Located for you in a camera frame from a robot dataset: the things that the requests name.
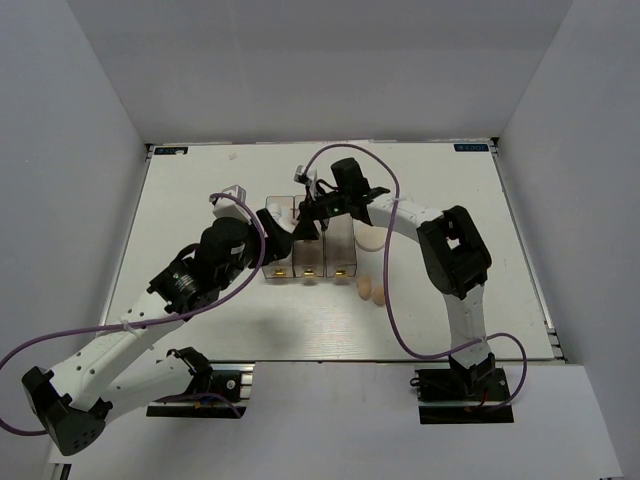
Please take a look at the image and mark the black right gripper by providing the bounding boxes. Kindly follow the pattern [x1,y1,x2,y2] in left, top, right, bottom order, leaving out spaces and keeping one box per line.
[293,185,351,241]

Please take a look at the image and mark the beige gourd makeup sponge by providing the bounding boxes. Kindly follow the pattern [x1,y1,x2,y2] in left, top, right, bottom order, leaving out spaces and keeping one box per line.
[356,275,373,300]

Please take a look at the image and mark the beige egg makeup sponge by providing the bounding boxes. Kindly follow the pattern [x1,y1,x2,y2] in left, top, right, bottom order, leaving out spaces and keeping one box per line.
[371,285,388,307]

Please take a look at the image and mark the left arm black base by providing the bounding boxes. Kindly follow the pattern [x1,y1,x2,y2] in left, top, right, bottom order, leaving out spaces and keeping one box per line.
[146,347,254,420]

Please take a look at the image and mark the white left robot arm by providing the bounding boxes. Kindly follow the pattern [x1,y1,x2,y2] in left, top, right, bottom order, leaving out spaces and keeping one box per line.
[22,205,296,456]

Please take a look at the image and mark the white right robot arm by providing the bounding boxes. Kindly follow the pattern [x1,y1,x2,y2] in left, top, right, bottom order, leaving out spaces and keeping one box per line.
[294,158,495,399]

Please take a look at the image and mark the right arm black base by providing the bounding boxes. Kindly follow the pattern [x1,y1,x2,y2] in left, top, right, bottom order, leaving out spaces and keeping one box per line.
[409,368,514,425]

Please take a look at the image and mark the round beige makeup sponge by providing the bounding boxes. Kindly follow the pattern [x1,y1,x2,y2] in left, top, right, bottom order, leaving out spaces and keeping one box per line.
[354,223,387,252]

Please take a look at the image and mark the middle clear acrylic bin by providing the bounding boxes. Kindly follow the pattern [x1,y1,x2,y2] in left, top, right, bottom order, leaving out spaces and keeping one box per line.
[293,220,326,280]

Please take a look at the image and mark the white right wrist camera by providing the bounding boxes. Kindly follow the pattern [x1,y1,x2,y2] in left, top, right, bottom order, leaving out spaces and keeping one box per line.
[293,165,318,199]

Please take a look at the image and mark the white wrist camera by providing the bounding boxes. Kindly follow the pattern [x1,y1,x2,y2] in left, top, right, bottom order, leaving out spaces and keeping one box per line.
[209,185,250,223]
[293,165,318,199]

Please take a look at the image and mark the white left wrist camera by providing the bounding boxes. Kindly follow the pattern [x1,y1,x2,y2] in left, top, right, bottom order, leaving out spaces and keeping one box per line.
[209,185,250,223]

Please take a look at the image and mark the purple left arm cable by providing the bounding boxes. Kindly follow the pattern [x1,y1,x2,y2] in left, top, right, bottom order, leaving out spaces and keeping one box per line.
[0,192,269,435]

